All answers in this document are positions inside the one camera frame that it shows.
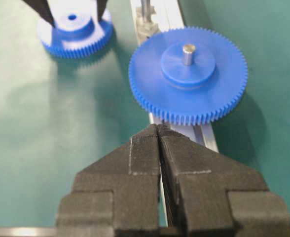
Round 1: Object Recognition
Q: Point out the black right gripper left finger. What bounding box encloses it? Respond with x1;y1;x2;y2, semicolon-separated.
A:
56;124;160;237

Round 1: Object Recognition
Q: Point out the small blue gear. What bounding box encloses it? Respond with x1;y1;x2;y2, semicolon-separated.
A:
37;0;113;58

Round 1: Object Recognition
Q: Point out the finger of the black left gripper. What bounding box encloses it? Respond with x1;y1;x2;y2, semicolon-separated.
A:
92;0;108;23
24;0;55;28

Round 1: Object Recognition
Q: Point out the steel shaft in large gear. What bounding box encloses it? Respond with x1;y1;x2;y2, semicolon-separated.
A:
182;43;196;66

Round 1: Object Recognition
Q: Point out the aluminium extrusion rail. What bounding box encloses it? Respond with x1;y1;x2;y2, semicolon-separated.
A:
129;0;219;228

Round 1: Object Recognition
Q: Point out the large blue gear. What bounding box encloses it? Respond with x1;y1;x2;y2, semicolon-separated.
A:
128;27;248;125

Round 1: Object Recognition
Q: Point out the free steel shaft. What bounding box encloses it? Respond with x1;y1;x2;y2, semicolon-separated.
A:
141;0;151;23

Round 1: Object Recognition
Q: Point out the clear shaft mounting bracket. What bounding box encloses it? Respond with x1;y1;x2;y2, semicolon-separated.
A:
136;7;160;44

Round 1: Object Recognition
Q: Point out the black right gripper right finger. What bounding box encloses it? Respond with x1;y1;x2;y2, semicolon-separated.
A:
158;125;290;237

